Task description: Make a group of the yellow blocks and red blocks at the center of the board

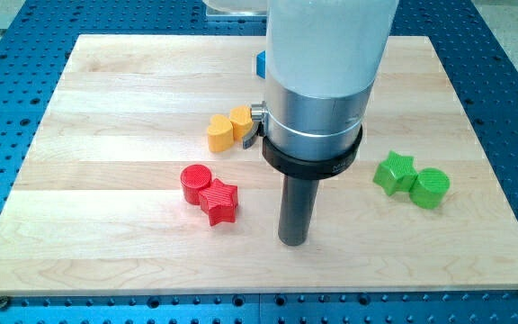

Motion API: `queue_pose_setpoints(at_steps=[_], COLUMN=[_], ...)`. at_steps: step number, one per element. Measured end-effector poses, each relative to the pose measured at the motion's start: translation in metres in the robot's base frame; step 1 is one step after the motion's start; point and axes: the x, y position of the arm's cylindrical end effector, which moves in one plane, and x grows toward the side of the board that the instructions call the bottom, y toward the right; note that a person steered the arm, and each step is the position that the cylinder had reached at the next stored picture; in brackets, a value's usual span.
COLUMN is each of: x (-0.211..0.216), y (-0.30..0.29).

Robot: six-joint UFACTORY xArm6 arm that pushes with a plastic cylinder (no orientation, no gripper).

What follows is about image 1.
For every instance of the blue block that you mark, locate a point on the blue block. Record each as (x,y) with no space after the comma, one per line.
(260,64)

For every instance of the green cylinder block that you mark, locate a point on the green cylinder block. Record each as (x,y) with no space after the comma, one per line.
(430,186)

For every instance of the yellow block behind heart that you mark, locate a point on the yellow block behind heart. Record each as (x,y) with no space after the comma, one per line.
(241,120)

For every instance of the green star block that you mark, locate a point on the green star block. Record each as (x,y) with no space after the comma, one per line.
(396,173)

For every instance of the wooden board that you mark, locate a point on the wooden board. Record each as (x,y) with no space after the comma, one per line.
(98,205)

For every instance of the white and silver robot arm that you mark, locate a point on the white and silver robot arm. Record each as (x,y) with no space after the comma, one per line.
(321,60)

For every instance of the blue perforated metal base plate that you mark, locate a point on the blue perforated metal base plate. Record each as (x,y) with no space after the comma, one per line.
(36,46)

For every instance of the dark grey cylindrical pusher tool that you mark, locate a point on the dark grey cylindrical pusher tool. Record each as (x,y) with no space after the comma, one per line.
(297,205)

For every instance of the red cylinder block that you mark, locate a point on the red cylinder block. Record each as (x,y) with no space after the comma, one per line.
(195,178)

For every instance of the red star block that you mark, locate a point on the red star block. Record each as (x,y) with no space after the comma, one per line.
(219,202)

